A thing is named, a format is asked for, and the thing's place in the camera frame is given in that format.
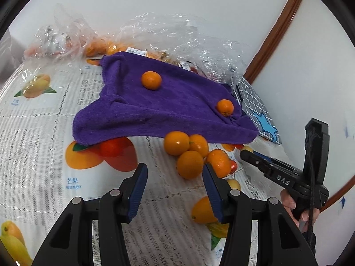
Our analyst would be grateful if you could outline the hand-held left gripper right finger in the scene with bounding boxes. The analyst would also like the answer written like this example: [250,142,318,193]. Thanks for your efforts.
[202,163,319,266]

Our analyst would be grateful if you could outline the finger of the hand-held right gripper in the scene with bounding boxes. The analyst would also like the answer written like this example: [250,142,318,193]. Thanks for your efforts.
[240,150,302,192]
[252,151,305,176]

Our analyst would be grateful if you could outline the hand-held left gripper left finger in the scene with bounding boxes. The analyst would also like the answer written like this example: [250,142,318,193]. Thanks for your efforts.
[32,163,149,266]

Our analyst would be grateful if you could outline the large orange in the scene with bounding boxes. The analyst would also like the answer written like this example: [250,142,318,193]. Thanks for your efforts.
[141,71,162,90]
[206,149,232,178]

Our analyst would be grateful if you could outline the small orange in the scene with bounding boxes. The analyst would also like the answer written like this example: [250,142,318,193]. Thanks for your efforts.
[176,150,205,180]
[189,134,209,158]
[164,131,190,156]
[216,99,235,117]

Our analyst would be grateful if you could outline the purple towel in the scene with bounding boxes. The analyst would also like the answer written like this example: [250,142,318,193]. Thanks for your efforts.
[73,51,258,146]

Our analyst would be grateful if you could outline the bagged red fruits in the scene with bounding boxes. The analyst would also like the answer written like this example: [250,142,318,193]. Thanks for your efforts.
[177,59,219,82]

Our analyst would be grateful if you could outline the person's right hand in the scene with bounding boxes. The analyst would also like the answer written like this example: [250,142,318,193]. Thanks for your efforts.
[280,188,311,232]

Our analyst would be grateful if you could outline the grey checkered cloth blue star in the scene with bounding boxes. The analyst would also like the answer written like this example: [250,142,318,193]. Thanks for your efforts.
[234,76,283,146]

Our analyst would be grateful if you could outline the fruit print tablecloth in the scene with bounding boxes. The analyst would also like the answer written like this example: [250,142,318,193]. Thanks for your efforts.
[0,58,292,266]

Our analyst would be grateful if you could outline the large clear plastic bag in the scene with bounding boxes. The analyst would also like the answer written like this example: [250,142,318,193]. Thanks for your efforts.
[111,12,246,85]

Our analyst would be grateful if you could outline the bagged pile of oranges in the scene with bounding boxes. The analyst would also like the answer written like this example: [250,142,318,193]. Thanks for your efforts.
[83,37,125,59]

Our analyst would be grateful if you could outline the crumpled clear plastic bag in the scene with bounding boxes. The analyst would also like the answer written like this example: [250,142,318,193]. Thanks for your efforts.
[24,4,111,61]

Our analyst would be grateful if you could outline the brown wooden door frame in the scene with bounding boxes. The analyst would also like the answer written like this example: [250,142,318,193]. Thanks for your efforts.
[244,0,307,85]

